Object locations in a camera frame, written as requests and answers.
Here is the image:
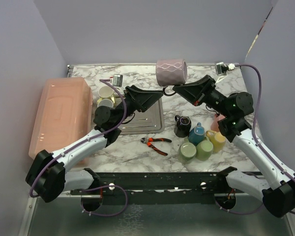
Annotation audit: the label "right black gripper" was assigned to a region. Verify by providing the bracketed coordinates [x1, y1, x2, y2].
[174, 74, 232, 117]

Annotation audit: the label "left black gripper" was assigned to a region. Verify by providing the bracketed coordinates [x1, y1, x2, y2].
[113, 85, 163, 127]

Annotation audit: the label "lilac wavy-pattern mug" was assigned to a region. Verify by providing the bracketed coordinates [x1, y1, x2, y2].
[155, 59, 187, 96]

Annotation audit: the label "dark teal mug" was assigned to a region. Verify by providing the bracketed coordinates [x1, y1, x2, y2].
[96, 98, 114, 108]

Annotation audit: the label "yellow-green faceted mug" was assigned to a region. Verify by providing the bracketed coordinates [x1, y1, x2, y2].
[96, 86, 115, 104]

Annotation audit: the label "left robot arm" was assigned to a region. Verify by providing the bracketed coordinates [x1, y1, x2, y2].
[26, 85, 163, 203]

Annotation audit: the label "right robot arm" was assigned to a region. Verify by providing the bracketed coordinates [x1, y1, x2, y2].
[173, 75, 295, 218]

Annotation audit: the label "black glossy mug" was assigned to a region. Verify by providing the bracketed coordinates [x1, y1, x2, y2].
[174, 115, 191, 138]

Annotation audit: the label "light pink mug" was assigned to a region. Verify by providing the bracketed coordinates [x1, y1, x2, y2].
[210, 114, 225, 132]

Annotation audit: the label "blue mug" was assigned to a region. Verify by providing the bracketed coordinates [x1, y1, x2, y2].
[188, 122, 205, 146]

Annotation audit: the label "yellow mug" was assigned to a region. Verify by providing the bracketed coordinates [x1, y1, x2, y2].
[206, 130, 226, 153]

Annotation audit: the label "green tilted mug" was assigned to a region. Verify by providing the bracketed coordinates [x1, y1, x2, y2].
[196, 137, 213, 161]

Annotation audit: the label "pale green upright mug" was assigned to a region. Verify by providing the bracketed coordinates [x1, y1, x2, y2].
[178, 142, 197, 162]

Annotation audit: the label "silver metal tray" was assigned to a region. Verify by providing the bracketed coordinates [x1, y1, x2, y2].
[119, 98, 165, 135]

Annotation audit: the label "orange black pliers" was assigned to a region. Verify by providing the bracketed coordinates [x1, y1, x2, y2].
[140, 137, 172, 156]

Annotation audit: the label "pink plastic storage box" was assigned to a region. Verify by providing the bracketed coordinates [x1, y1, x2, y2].
[29, 77, 93, 159]

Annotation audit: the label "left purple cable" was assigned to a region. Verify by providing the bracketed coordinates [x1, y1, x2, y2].
[29, 78, 128, 217]

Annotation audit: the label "purple cable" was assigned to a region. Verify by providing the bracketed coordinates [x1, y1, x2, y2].
[29, 78, 128, 217]
[215, 63, 295, 216]

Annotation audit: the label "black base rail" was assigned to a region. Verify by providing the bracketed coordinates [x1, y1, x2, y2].
[64, 167, 236, 205]

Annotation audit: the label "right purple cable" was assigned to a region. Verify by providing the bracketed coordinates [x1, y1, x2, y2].
[215, 63, 295, 216]

